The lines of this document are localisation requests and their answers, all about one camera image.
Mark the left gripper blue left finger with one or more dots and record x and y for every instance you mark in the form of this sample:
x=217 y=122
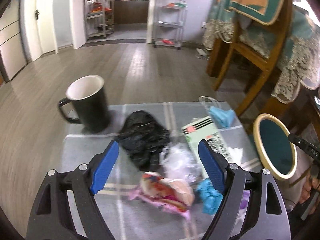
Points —
x=101 y=166

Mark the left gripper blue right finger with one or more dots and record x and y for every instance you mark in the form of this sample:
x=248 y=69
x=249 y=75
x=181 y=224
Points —
x=214 y=165

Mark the teal trash bin cream rim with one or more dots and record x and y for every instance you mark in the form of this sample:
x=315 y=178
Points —
x=276 y=152

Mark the person's right hand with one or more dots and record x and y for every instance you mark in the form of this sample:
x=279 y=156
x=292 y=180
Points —
x=311 y=183

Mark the white crumpled tissue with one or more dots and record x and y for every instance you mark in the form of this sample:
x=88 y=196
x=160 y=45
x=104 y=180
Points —
x=235 y=154

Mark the clear crumpled plastic wrap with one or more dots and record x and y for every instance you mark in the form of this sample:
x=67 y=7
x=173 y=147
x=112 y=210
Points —
x=178 y=162

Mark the green white medicine box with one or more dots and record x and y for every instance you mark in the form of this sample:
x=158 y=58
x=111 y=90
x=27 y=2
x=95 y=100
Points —
x=205 y=129

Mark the pink beige snack wrapper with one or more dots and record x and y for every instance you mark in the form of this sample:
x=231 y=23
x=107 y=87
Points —
x=170 y=195

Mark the purple spray bottle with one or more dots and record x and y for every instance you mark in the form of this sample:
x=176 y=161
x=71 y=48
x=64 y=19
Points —
x=245 y=200

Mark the black plastic bag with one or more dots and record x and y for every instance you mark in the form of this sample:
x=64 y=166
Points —
x=143 y=138

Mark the black ceramic mug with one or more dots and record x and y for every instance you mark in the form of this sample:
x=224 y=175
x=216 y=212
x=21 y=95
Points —
x=89 y=100

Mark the wooden dining chair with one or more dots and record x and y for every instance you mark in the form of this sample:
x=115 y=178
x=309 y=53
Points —
x=222 y=54

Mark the white refrigerator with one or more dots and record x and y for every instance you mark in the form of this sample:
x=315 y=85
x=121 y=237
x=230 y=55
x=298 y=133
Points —
x=12 y=52

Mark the white door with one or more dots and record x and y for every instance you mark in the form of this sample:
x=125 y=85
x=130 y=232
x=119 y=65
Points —
x=39 y=27

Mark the brown kitchen cabinet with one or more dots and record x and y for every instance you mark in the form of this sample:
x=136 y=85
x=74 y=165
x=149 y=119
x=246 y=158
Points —
x=131 y=11

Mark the metal kitchen shelf rack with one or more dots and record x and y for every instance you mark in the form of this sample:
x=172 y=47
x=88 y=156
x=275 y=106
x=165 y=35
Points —
x=99 y=18

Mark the white rolling storage cart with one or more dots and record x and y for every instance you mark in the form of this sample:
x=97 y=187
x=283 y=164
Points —
x=169 y=22

